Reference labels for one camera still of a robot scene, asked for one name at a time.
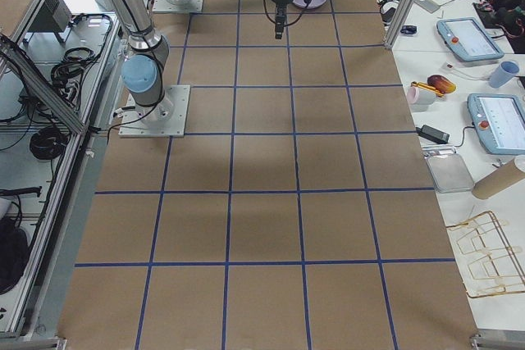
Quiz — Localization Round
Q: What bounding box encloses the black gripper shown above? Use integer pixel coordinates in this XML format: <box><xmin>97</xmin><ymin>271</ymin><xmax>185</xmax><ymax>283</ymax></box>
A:
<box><xmin>272</xmin><ymin>0</ymin><xmax>293</xmax><ymax>39</ymax></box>

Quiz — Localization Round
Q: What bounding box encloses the pink cup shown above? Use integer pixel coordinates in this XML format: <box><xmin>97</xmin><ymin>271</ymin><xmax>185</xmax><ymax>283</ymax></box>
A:
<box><xmin>406</xmin><ymin>86</ymin><xmax>437</xmax><ymax>106</ymax></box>

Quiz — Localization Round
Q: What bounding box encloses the light blue plastic cup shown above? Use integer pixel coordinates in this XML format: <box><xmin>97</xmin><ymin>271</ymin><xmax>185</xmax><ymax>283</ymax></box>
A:
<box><xmin>488</xmin><ymin>61</ymin><xmax>520</xmax><ymax>89</ymax></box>

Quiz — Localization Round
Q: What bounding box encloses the blue small device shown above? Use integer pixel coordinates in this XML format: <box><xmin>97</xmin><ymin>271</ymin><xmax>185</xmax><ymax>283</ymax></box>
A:
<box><xmin>400</xmin><ymin>25</ymin><xmax>418</xmax><ymax>36</ymax></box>

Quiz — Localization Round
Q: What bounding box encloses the black power adapter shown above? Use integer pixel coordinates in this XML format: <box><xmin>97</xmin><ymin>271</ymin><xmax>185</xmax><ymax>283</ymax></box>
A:
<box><xmin>416</xmin><ymin>125</ymin><xmax>450</xmax><ymax>144</ymax></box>

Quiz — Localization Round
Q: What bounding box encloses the teach pendant far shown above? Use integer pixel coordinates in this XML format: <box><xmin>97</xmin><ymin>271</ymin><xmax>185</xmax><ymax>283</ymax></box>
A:
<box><xmin>436</xmin><ymin>17</ymin><xmax>504</xmax><ymax>62</ymax></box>

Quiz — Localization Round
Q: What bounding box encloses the teach pendant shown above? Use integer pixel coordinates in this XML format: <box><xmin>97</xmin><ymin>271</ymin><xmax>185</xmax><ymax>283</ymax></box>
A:
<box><xmin>467</xmin><ymin>93</ymin><xmax>524</xmax><ymax>156</ymax></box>
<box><xmin>436</xmin><ymin>17</ymin><xmax>504</xmax><ymax>62</ymax></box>

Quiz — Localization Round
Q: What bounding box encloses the silver metal tin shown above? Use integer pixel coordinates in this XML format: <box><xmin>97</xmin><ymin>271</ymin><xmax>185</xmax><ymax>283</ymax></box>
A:
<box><xmin>426</xmin><ymin>154</ymin><xmax>474</xmax><ymax>193</ymax></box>

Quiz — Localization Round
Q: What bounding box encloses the teach pendant near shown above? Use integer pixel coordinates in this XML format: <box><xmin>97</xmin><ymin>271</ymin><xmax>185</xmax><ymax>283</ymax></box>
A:
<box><xmin>467</xmin><ymin>93</ymin><xmax>524</xmax><ymax>156</ymax></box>

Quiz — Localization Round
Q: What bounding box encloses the cardboard tube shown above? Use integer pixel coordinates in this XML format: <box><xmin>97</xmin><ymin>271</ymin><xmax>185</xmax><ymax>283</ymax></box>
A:
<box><xmin>472</xmin><ymin>155</ymin><xmax>524</xmax><ymax>199</ymax></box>

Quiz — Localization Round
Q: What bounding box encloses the aluminium frame post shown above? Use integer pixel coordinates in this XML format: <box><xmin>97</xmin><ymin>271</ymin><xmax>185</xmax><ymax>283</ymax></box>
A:
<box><xmin>384</xmin><ymin>0</ymin><xmax>436</xmax><ymax>51</ymax></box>

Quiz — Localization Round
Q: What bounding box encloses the gold wire rack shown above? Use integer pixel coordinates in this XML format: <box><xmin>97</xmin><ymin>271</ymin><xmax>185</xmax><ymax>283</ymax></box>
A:
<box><xmin>446</xmin><ymin>211</ymin><xmax>524</xmax><ymax>299</ymax></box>

